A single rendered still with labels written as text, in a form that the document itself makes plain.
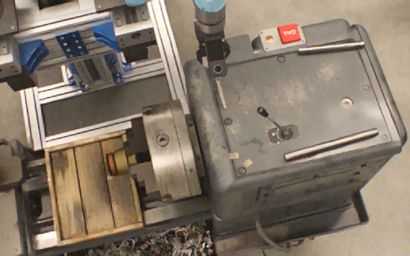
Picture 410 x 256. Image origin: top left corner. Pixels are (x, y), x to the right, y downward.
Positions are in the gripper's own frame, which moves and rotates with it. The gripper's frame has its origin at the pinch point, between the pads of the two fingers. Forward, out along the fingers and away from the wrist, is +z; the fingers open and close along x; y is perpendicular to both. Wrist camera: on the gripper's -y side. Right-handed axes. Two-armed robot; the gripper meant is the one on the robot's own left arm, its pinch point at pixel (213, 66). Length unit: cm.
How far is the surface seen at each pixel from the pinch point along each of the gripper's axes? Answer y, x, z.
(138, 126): -6.0, 25.5, 16.7
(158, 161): -19.5, 21.5, 13.4
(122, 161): -13.6, 32.8, 23.4
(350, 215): -38, -47, 81
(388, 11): 80, -124, 136
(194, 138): -13.9, 9.4, 17.0
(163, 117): -6.4, 17.3, 12.7
